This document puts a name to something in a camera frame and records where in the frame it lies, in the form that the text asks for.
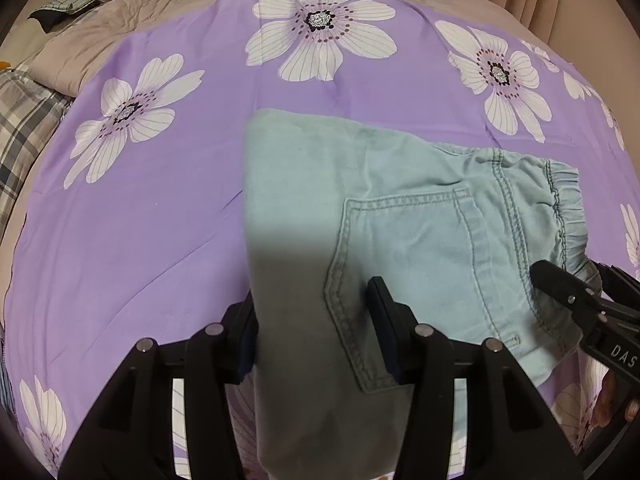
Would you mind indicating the striped folded cloth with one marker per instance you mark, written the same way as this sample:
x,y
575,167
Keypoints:
x,y
56,12

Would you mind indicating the plaid pillow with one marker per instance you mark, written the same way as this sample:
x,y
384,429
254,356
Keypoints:
x,y
29,115

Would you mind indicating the purple floral bed sheet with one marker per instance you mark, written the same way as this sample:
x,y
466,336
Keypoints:
x,y
132,236

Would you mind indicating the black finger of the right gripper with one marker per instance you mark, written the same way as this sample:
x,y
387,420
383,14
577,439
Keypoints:
x,y
565,289

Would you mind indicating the light blue denim pants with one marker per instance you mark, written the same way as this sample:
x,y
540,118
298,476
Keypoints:
x,y
330,203

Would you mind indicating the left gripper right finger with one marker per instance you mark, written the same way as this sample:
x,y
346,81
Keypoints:
x,y
418,355

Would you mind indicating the person's right hand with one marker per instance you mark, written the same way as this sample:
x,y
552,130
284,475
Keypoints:
x,y
602,411

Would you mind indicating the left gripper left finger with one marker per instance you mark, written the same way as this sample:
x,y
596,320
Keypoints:
x,y
221,354

